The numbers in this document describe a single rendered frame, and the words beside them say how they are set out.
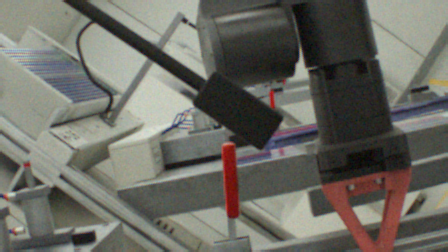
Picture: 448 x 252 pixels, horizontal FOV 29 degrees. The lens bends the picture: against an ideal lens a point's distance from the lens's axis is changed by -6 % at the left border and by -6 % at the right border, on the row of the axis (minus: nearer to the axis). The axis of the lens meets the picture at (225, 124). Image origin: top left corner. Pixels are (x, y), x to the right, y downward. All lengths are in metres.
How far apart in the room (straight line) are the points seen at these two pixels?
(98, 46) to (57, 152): 6.83
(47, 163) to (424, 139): 0.65
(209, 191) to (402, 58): 6.75
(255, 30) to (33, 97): 1.10
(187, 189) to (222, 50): 0.94
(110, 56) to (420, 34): 2.87
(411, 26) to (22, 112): 6.75
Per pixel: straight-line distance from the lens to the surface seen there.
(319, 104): 0.65
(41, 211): 0.70
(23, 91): 1.70
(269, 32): 0.63
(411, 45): 8.24
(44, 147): 1.54
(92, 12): 0.49
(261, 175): 1.53
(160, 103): 5.13
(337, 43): 0.64
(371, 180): 0.65
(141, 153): 1.74
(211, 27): 0.63
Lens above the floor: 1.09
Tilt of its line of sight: 1 degrees up
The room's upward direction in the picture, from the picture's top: 56 degrees counter-clockwise
